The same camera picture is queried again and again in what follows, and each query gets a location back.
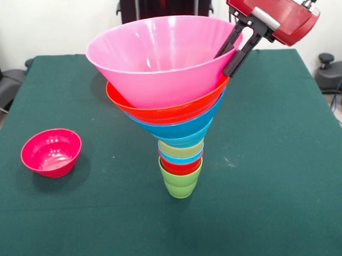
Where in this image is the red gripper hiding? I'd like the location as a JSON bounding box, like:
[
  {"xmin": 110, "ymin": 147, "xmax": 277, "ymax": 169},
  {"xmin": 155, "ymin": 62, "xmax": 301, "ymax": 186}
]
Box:
[{"xmin": 212, "ymin": 0, "xmax": 323, "ymax": 79}]

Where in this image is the large pink bowl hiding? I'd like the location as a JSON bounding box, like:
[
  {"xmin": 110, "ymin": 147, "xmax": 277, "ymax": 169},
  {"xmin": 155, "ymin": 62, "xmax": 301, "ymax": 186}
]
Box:
[{"xmin": 84, "ymin": 13, "xmax": 247, "ymax": 111}]

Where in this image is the shallow red-orange bowl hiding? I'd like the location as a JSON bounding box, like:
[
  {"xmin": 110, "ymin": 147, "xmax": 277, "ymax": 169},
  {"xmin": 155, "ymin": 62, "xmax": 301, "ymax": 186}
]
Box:
[{"xmin": 105, "ymin": 75, "xmax": 232, "ymax": 127}]

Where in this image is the medium blue bowl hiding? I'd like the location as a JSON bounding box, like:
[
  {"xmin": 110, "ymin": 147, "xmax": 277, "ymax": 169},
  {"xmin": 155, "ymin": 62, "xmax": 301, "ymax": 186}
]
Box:
[{"xmin": 123, "ymin": 91, "xmax": 227, "ymax": 143}]

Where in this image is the small light blue bowl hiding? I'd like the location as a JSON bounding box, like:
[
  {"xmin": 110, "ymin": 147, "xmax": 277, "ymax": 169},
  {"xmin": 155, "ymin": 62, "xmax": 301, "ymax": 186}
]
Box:
[{"xmin": 156, "ymin": 131, "xmax": 208, "ymax": 149}]

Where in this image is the yellow cup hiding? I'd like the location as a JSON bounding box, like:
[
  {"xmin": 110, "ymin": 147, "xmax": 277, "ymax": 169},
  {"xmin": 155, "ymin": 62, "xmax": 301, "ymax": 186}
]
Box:
[{"xmin": 157, "ymin": 138, "xmax": 205, "ymax": 158}]

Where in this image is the blue cup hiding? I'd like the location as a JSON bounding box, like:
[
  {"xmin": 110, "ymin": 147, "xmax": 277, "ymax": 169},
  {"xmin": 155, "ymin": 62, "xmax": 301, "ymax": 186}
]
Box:
[{"xmin": 157, "ymin": 145, "xmax": 205, "ymax": 166}]

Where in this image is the red cup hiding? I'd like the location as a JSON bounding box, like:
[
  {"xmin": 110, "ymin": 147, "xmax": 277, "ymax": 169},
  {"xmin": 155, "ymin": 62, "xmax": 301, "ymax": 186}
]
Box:
[{"xmin": 158, "ymin": 153, "xmax": 204, "ymax": 176}]

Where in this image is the green cup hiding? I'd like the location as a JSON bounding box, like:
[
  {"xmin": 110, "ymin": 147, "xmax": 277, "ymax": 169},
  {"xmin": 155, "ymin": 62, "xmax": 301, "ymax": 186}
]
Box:
[{"xmin": 158, "ymin": 156, "xmax": 205, "ymax": 200}]

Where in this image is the black chair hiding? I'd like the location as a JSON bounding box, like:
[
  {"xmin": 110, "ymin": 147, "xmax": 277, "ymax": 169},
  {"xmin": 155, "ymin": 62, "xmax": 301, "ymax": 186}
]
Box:
[
  {"xmin": 0, "ymin": 34, "xmax": 36, "ymax": 112},
  {"xmin": 313, "ymin": 52, "xmax": 342, "ymax": 114}
]

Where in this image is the dark green table cloth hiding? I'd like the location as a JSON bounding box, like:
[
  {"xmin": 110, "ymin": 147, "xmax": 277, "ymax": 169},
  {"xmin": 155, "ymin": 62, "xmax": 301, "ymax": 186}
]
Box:
[{"xmin": 0, "ymin": 44, "xmax": 342, "ymax": 256}]

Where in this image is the small crimson bowl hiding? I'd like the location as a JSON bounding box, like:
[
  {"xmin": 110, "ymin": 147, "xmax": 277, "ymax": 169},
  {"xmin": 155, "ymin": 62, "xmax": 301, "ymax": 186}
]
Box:
[{"xmin": 19, "ymin": 127, "xmax": 83, "ymax": 180}]

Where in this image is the blue cable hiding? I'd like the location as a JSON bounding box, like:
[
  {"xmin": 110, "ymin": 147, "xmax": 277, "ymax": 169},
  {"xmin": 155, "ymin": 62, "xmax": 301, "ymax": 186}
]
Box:
[{"xmin": 328, "ymin": 67, "xmax": 342, "ymax": 109}]

